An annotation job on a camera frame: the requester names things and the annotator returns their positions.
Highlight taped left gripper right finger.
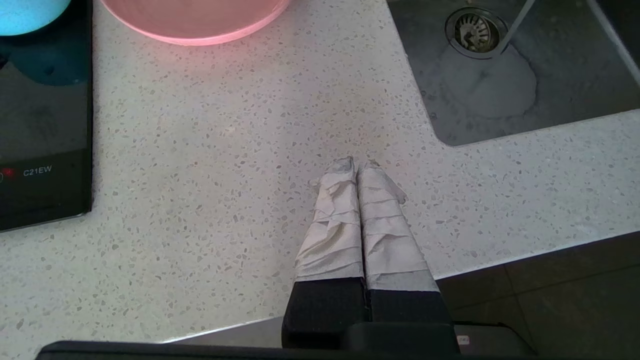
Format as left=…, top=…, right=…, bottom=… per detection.
left=350, top=160, right=460, bottom=353

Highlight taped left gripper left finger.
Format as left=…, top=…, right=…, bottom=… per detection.
left=281, top=156, right=369, bottom=349

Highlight pink plate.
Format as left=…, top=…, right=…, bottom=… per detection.
left=100, top=0, right=292, bottom=47

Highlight teal bowl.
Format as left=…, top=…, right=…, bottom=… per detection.
left=0, top=0, right=72, bottom=37

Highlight stainless steel sink basin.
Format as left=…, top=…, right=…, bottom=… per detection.
left=386, top=0, right=640, bottom=147

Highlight round metal drain strainer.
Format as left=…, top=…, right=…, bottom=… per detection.
left=444, top=6, right=509, bottom=60

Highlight running water stream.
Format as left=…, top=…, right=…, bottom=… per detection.
left=497, top=0, right=537, bottom=53

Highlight black stove cooktop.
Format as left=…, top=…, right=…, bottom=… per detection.
left=0, top=0, right=95, bottom=233

